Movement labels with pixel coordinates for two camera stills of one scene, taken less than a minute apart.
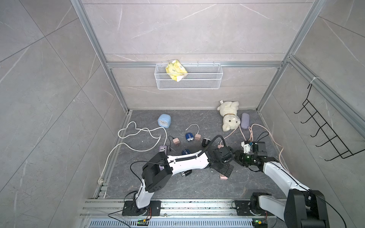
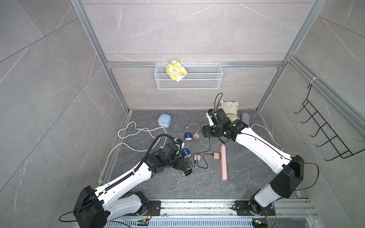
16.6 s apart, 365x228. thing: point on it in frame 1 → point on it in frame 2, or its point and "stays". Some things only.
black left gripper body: [223, 168] → [177, 163]
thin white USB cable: [194, 124] stays
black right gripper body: [244, 158] → [212, 131]
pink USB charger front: [197, 137] stays
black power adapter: [187, 172] stays
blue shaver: [189, 136] stays
